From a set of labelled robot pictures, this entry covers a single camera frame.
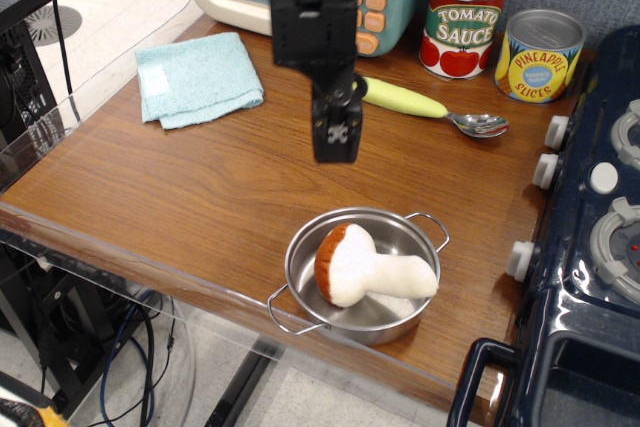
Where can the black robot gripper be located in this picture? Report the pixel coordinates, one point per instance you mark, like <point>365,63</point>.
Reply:
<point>317,38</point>

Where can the spoon with green handle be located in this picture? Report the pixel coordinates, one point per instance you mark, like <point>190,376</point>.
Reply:
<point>401,100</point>

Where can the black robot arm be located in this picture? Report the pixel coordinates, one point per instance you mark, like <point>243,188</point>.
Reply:
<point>318,39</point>

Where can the plush mushroom toy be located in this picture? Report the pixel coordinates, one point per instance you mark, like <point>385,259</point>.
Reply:
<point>347,267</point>

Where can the light blue folded towel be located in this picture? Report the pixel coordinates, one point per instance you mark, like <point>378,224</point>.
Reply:
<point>196,81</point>

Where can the tomato sauce can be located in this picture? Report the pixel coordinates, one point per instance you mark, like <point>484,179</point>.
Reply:
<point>458,35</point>

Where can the pineapple slices can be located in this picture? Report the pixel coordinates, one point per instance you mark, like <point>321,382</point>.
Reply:
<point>539,53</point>

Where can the dark blue toy stove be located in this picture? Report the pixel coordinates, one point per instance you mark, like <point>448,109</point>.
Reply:
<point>575,361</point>

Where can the steel pan with handles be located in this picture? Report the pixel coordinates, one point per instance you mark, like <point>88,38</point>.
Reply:
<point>377,319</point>

